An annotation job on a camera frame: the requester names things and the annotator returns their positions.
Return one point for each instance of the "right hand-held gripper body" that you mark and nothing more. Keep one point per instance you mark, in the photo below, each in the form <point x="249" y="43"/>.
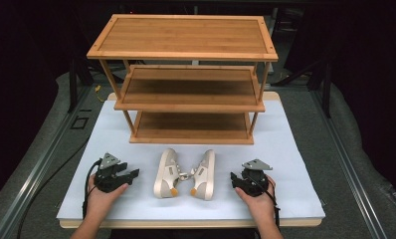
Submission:
<point x="255" y="181"/>

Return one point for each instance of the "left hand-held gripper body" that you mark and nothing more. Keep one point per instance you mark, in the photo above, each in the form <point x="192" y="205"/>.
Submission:
<point x="108" y="176"/>

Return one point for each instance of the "white sneaker yellow heel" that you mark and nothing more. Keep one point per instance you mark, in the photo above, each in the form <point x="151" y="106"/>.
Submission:
<point x="204" y="176"/>
<point x="167" y="174"/>

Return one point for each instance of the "three-tier wooden shoe rack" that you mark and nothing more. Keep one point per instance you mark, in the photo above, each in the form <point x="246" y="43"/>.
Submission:
<point x="186" y="36"/>

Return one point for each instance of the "person's right hand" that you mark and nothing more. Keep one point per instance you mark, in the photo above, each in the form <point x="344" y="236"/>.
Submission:
<point x="262" y="204"/>

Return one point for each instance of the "person's left hand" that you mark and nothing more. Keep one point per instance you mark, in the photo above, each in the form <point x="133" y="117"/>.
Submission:
<point x="99" y="202"/>

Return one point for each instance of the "white table sheet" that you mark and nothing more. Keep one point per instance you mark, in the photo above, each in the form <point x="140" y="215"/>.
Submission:
<point x="285" y="159"/>

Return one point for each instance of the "small yellow floor item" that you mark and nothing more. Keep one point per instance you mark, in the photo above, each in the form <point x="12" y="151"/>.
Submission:
<point x="98" y="89"/>

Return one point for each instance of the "black metal stand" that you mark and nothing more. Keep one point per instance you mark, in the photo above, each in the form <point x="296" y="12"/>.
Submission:
<point x="72" y="89"/>
<point x="326" y="96"/>

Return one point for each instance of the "metal floor rail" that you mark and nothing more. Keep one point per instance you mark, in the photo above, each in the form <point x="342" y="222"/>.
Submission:
<point x="37" y="172"/>
<point x="348" y="166"/>

